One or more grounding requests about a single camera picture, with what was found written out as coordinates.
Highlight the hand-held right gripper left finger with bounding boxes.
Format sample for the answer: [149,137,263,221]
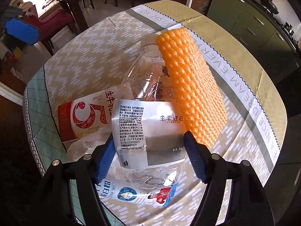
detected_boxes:
[42,136,116,226]

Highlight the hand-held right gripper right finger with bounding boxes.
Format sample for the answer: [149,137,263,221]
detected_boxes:
[183,131,278,226]

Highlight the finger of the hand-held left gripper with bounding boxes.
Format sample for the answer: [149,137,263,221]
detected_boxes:
[5,16,41,46]

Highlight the clear plastic bottle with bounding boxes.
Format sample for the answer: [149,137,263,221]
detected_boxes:
[111,36,189,191]

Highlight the red cushioned chair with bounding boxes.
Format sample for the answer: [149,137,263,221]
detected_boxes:
[22,8,78,57]

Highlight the red white milk carton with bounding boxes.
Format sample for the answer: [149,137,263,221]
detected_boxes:
[58,90,125,143]

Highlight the blue white packet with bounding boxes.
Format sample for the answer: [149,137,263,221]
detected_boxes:
[95,178,178,208]

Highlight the dark wooden dining table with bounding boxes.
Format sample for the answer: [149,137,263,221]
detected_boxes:
[56,0,107,32]

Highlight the patterned tablecloth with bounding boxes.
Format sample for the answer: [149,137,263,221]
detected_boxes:
[22,2,289,226]

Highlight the orange foam net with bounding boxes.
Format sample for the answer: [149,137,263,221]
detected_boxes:
[156,27,227,150]

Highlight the green base cabinets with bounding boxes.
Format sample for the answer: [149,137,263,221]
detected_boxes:
[206,0,301,80]

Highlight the black wok with lid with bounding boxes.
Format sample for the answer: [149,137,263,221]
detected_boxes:
[259,0,279,15]

